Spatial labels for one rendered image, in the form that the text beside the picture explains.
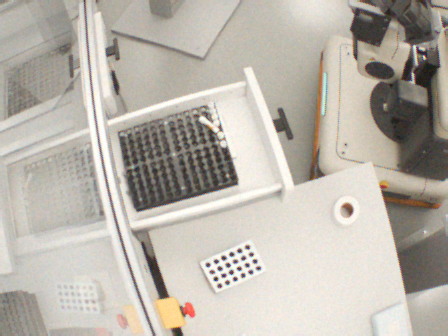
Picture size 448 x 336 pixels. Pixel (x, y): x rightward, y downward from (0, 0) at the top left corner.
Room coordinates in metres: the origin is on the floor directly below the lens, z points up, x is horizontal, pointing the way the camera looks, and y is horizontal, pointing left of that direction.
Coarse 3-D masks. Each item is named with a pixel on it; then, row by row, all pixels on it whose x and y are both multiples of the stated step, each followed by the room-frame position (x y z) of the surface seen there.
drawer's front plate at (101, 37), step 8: (96, 16) 0.75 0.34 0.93; (96, 24) 0.72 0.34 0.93; (104, 24) 0.77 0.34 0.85; (96, 32) 0.69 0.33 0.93; (104, 40) 0.68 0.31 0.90; (104, 48) 0.64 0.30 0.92; (104, 56) 0.61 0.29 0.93; (104, 64) 0.58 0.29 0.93; (104, 72) 0.56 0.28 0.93; (104, 80) 0.54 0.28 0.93; (104, 88) 0.51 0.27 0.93; (112, 88) 0.56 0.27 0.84; (104, 96) 0.49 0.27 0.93; (112, 96) 0.52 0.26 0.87; (112, 104) 0.49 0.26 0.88; (112, 112) 0.49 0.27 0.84
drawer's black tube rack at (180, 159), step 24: (192, 120) 0.43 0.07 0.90; (120, 144) 0.38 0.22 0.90; (144, 144) 0.38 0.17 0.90; (168, 144) 0.38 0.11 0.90; (192, 144) 0.39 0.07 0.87; (216, 144) 0.38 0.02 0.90; (144, 168) 0.34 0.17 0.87; (168, 168) 0.33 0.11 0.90; (192, 168) 0.34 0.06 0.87; (216, 168) 0.33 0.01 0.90; (144, 192) 0.28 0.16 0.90; (168, 192) 0.28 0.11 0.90; (192, 192) 0.28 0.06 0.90
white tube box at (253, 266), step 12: (228, 252) 0.17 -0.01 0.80; (240, 252) 0.18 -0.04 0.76; (252, 252) 0.17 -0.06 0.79; (204, 264) 0.14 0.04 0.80; (216, 264) 0.14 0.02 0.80; (228, 264) 0.15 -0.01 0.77; (240, 264) 0.14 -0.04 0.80; (252, 264) 0.14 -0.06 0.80; (216, 276) 0.11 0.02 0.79; (228, 276) 0.11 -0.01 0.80; (240, 276) 0.12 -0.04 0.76; (252, 276) 0.11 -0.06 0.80; (216, 288) 0.08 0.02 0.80; (228, 288) 0.09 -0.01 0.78
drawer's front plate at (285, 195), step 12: (252, 72) 0.54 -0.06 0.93; (252, 84) 0.51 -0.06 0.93; (252, 96) 0.49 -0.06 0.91; (252, 108) 0.48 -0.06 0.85; (264, 108) 0.45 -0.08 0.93; (264, 120) 0.42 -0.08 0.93; (264, 132) 0.41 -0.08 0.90; (264, 144) 0.40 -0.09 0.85; (276, 144) 0.37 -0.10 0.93; (276, 156) 0.35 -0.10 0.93; (276, 168) 0.33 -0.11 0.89; (276, 180) 0.32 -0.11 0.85; (288, 180) 0.30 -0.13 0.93; (288, 192) 0.28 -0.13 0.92
